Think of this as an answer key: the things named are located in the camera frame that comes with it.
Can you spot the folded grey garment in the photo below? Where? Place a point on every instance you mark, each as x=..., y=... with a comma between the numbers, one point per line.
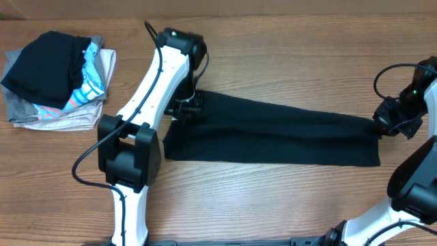
x=19, y=110

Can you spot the folded blue striped garment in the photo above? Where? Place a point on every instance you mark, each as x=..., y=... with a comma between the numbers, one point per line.
x=91, y=88

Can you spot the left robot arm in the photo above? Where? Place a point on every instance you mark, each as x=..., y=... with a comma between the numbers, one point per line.
x=130, y=153

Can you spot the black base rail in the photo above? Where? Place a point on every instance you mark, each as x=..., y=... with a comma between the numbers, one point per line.
x=232, y=243

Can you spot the black t-shirt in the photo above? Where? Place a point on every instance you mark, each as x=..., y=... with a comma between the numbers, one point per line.
x=238, y=130

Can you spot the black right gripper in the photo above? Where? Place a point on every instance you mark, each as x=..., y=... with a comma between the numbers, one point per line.
x=382, y=116

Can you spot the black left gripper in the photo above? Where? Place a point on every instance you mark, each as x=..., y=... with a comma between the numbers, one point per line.
x=181, y=112

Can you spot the folded beige garment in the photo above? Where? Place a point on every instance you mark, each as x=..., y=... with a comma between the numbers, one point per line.
x=85, y=117

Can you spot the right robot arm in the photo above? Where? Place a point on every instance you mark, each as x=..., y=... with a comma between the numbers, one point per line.
x=411, y=191

